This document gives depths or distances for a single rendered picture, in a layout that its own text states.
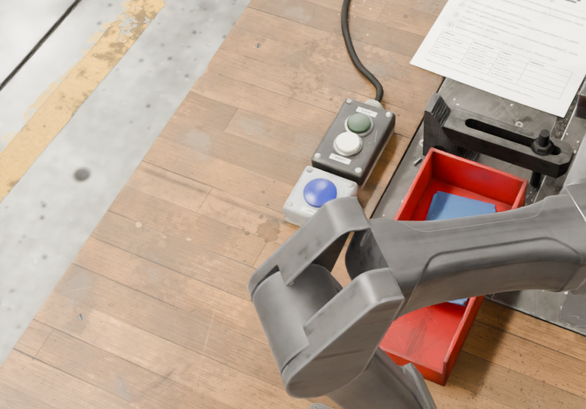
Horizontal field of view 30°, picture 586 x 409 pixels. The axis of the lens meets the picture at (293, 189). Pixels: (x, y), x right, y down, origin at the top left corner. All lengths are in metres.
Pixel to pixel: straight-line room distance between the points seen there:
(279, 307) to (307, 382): 0.06
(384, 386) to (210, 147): 0.56
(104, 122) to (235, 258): 1.37
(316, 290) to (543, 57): 0.74
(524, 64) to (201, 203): 0.46
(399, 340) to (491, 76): 0.40
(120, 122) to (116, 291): 1.35
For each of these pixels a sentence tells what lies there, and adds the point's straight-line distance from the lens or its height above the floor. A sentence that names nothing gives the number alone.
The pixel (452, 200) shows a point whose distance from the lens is 1.31.
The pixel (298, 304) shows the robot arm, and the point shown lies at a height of 1.30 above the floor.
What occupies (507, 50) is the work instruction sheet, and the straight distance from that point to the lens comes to 1.47.
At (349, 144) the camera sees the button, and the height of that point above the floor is 0.94.
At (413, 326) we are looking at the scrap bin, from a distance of 1.23.
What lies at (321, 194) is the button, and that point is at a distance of 1.28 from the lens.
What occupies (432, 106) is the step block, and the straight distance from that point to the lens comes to 1.29.
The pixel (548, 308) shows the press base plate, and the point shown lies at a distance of 1.26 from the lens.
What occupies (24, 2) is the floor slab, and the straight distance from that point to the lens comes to 2.95.
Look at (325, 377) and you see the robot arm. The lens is 0.80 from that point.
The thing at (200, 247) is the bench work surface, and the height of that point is 0.90.
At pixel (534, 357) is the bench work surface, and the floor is 0.90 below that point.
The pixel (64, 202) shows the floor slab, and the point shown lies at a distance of 2.51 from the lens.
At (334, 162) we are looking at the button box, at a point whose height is 0.93.
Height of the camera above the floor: 1.99
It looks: 55 degrees down
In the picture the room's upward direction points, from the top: 7 degrees counter-clockwise
